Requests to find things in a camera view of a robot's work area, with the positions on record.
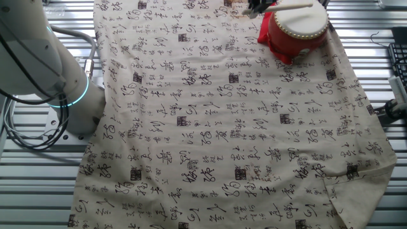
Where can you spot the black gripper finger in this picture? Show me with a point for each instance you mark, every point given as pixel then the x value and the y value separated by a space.
pixel 268 4
pixel 256 9

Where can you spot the light wooden drumstick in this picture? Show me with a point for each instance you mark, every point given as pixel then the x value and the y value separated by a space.
pixel 292 7

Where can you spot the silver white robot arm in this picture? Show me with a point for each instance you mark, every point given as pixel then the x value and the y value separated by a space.
pixel 35 60

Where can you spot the red drum with white skin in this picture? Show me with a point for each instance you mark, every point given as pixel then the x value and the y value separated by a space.
pixel 299 35

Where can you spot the dark monitor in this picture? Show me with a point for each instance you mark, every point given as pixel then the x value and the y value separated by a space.
pixel 400 35

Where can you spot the black computer keyboard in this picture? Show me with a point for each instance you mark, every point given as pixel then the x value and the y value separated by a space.
pixel 399 60

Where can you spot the beige calligraphy print cloth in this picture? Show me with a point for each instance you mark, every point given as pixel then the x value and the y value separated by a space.
pixel 206 143

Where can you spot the white rectangular box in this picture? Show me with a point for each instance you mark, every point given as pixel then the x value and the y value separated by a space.
pixel 399 89

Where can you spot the black camera stand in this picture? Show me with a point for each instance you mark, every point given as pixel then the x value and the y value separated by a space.
pixel 392 111

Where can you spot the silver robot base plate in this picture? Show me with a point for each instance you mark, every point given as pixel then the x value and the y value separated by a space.
pixel 54 133

